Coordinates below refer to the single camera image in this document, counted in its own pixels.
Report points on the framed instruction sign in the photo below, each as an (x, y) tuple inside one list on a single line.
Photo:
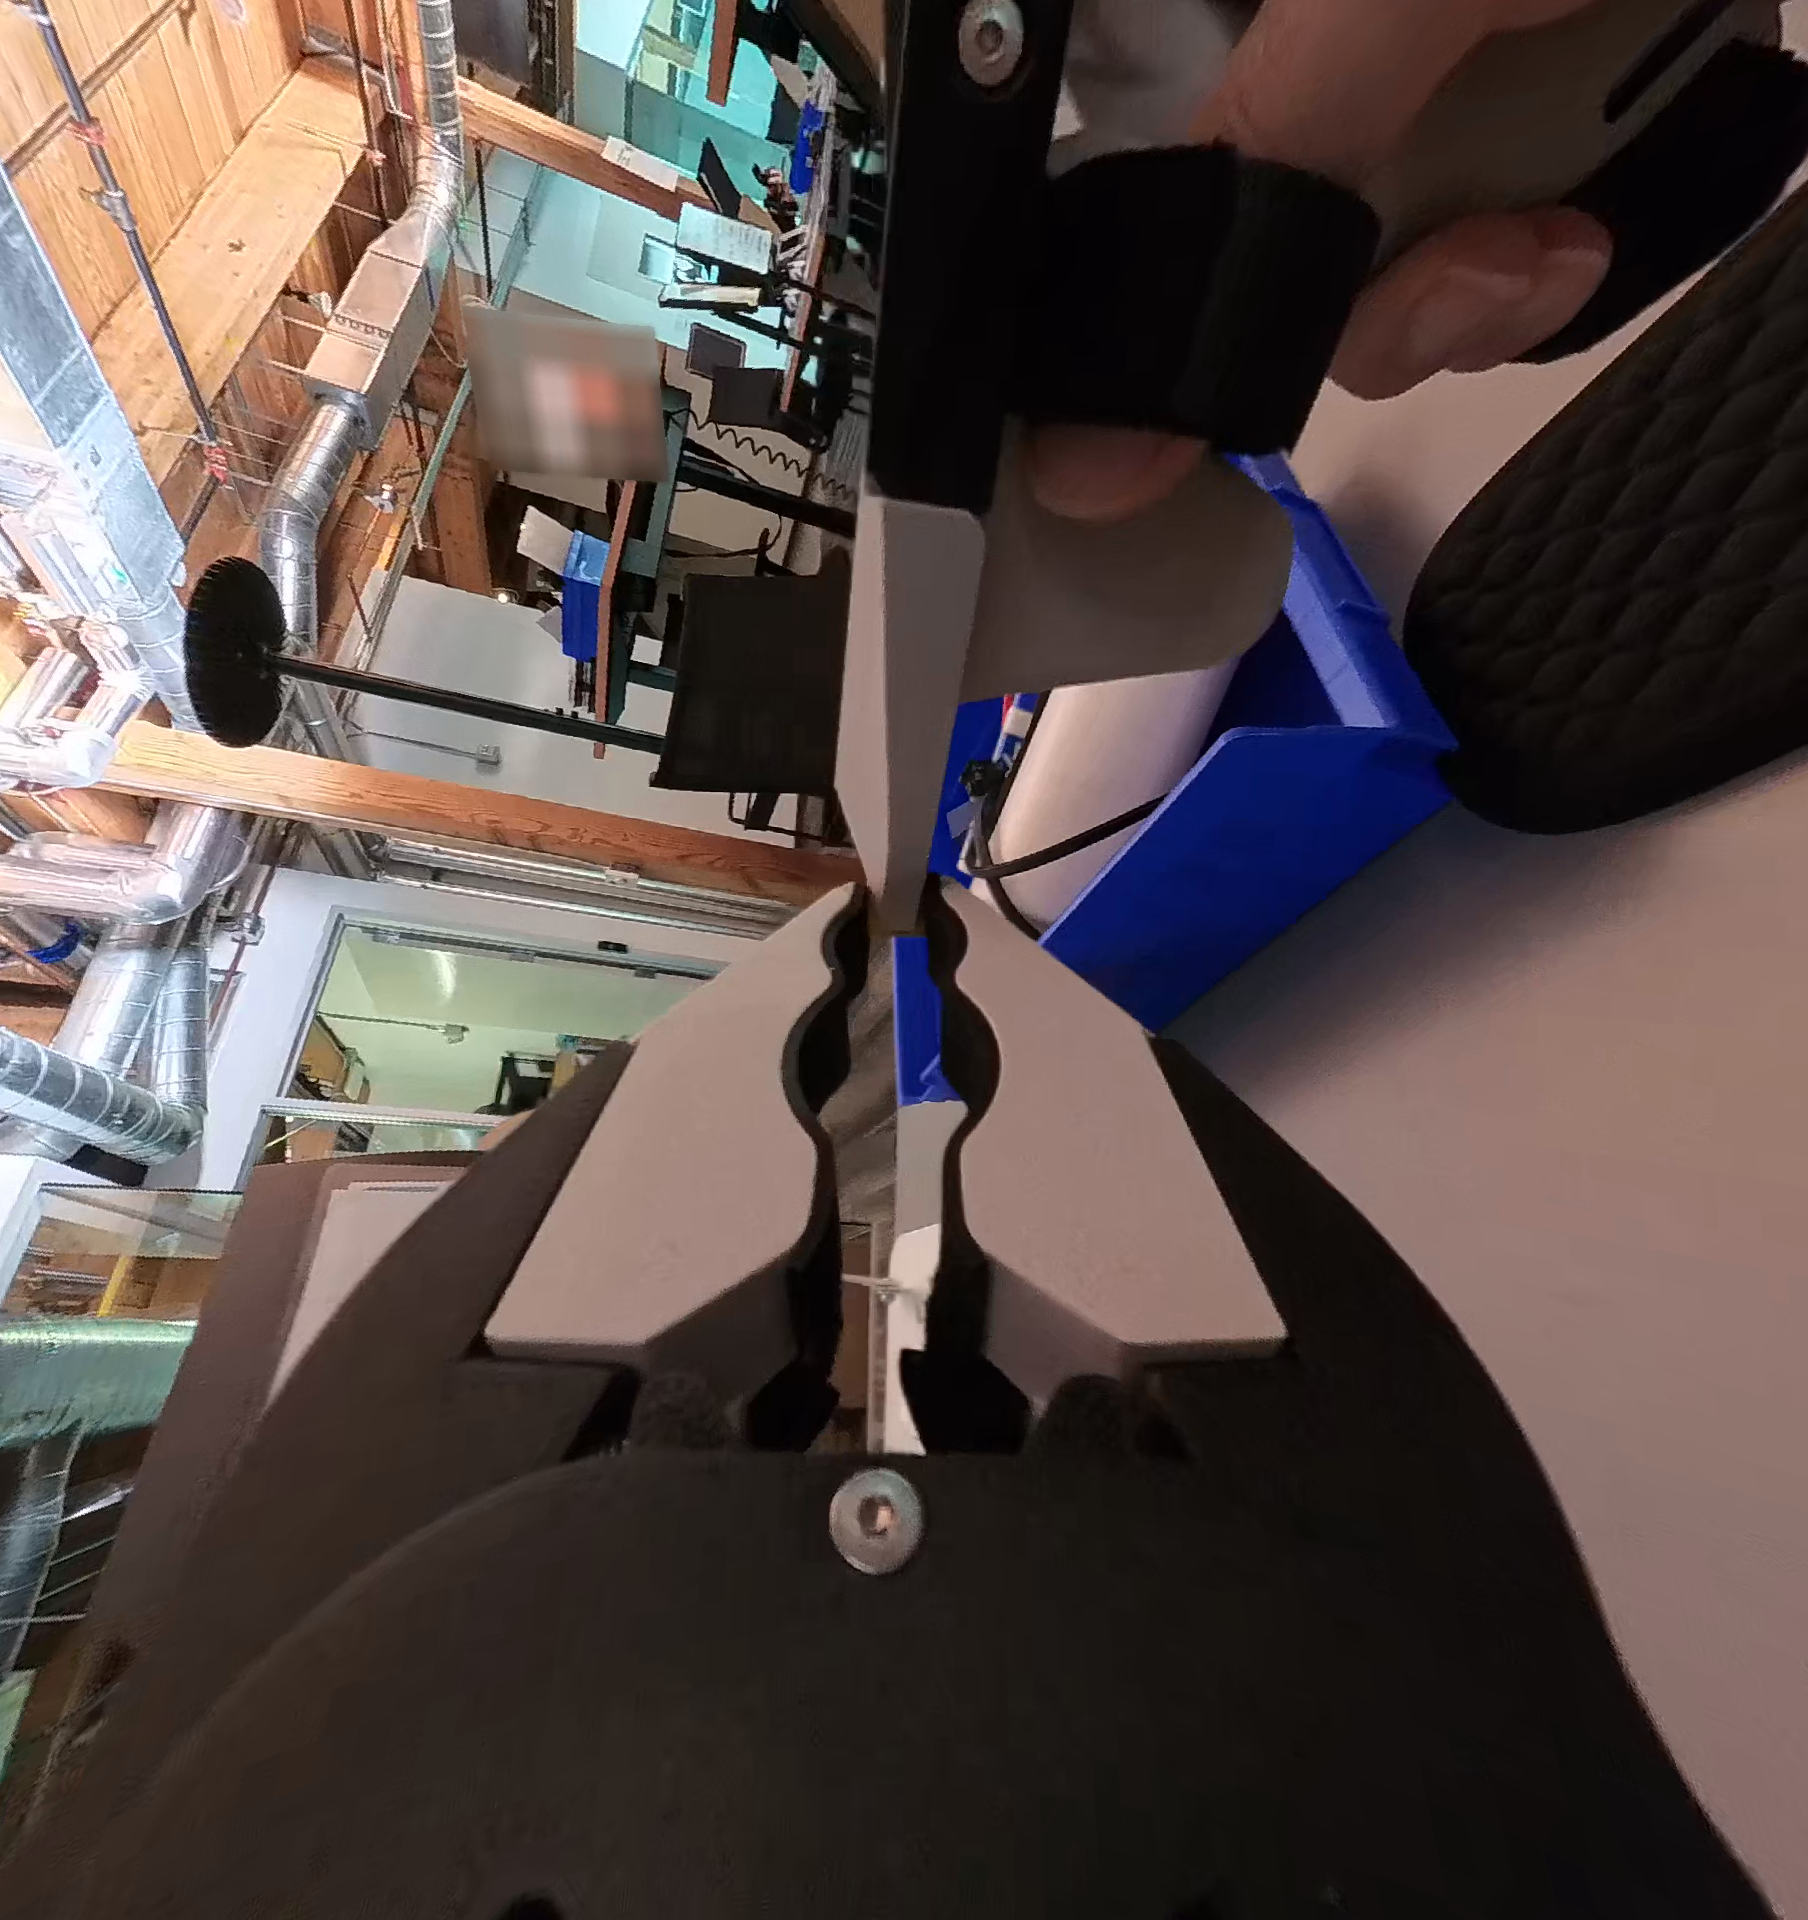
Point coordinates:
[(381, 1275)]

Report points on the silver round air duct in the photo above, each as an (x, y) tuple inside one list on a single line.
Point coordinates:
[(366, 347)]

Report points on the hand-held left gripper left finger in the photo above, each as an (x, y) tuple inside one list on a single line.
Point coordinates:
[(648, 1186)]

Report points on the green flexible duct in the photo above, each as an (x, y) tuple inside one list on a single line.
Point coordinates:
[(66, 1396)]

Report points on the interior glass window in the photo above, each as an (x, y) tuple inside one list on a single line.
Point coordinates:
[(515, 1022)]

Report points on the black quilted wrist rest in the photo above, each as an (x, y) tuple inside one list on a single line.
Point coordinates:
[(1670, 572)]

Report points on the white marker blue label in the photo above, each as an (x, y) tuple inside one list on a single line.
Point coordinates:
[(1020, 715)]

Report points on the blue storage bin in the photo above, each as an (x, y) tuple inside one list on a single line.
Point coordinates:
[(1279, 840)]

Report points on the black zip tie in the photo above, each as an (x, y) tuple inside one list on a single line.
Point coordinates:
[(1062, 853)]

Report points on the blue shelf bin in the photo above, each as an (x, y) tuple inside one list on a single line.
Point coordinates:
[(587, 592)]

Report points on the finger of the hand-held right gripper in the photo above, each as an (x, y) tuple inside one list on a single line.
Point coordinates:
[(890, 675)]

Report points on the black fabric panel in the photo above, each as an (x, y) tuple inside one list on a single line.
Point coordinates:
[(755, 690)]

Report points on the silver rectangular air duct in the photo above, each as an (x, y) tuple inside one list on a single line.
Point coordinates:
[(48, 375)]

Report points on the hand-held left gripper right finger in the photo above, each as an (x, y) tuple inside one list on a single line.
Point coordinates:
[(1115, 1186)]

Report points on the white sign stand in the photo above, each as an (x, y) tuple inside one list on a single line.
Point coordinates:
[(912, 1350)]

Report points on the person's right hand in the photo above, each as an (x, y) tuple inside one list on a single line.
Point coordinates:
[(1445, 91)]

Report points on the silver insulated pipes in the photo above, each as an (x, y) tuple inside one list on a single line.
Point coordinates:
[(81, 1066)]

